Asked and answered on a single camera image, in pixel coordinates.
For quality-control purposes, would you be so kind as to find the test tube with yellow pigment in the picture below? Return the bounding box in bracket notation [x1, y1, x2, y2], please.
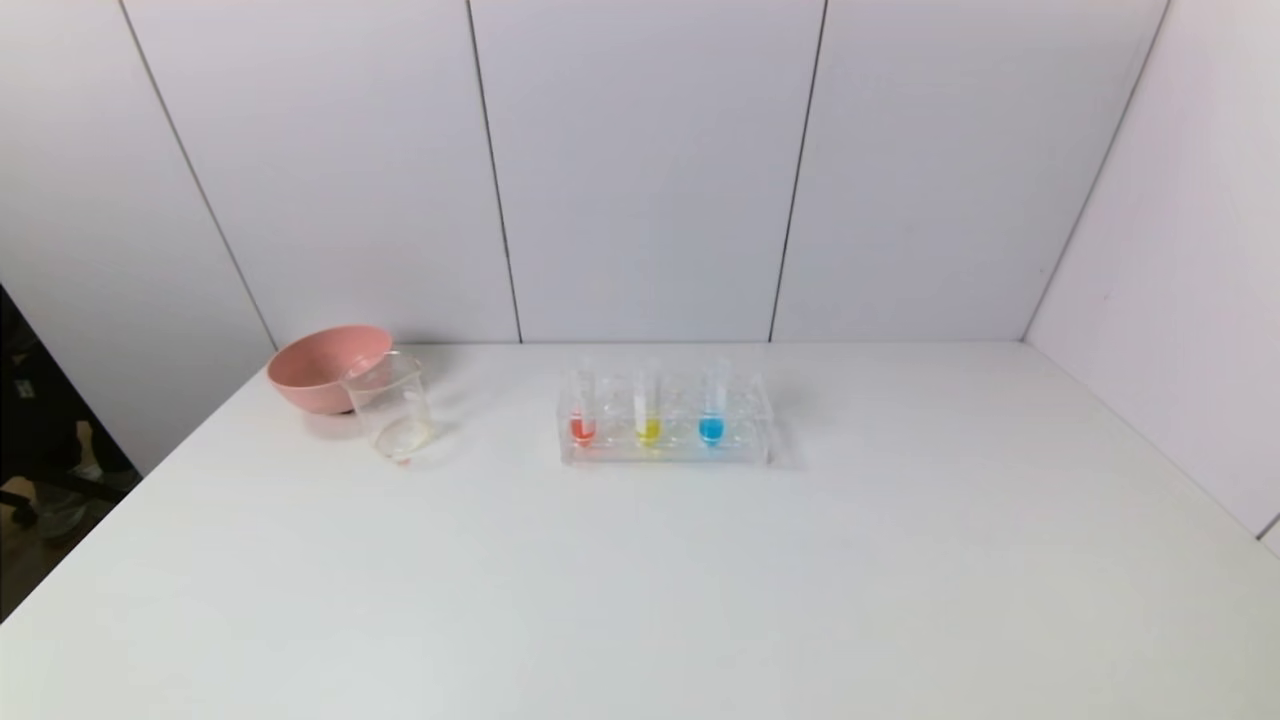
[633, 358, 663, 449]

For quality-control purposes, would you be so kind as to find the test tube with red pigment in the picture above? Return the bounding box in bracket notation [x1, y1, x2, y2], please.
[571, 366, 599, 447]

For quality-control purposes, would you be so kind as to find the clear acrylic test tube rack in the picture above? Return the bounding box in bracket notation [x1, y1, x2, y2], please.
[558, 368, 776, 467]

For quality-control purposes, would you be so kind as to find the test tube with blue pigment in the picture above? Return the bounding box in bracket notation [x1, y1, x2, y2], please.
[700, 356, 731, 447]

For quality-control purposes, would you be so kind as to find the clear glass beaker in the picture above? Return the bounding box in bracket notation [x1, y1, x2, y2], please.
[341, 351, 437, 463]

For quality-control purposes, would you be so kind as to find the pink plastic bowl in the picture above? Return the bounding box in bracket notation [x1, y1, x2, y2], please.
[266, 324, 394, 415]

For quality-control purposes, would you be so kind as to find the dark background furniture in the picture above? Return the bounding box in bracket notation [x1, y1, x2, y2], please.
[0, 285, 141, 546]

